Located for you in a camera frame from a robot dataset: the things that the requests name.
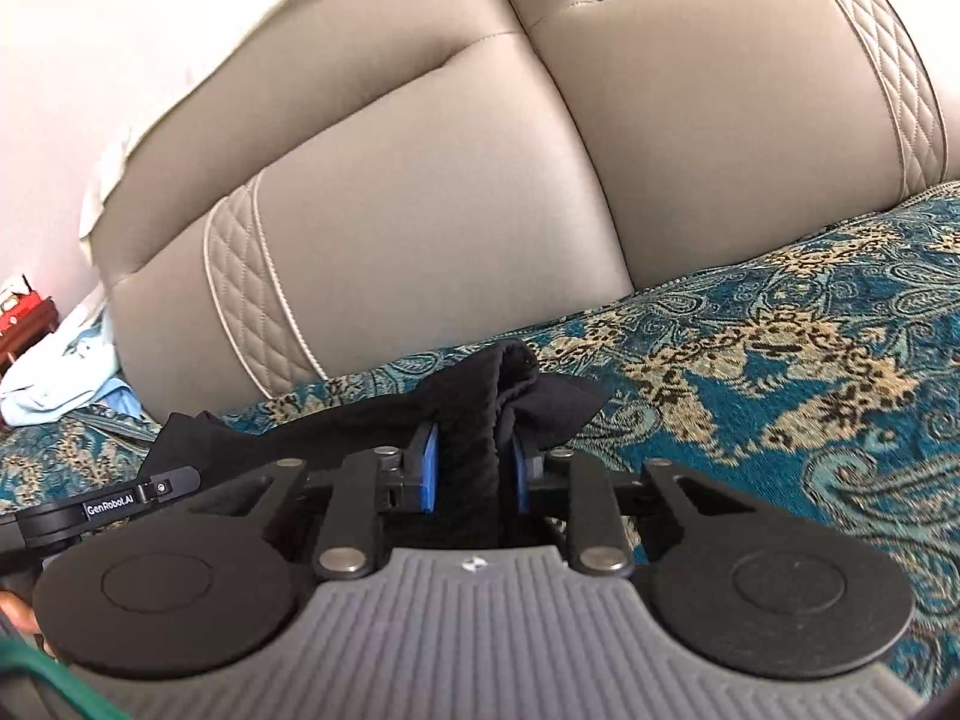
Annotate person's left hand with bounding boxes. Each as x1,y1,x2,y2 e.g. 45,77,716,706
0,591,59,657

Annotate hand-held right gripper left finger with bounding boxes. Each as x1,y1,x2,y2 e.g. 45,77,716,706
187,421,440,583

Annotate teal paisley blanket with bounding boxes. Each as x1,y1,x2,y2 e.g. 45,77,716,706
0,184,960,707

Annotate black pants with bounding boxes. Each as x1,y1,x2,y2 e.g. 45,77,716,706
146,341,610,550

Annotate light blue cloth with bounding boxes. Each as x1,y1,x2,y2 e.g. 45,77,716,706
0,304,147,430

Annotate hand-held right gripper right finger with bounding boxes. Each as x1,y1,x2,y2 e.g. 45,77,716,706
512,439,760,580

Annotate red wooden cabinet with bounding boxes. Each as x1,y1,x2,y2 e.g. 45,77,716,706
0,274,59,377

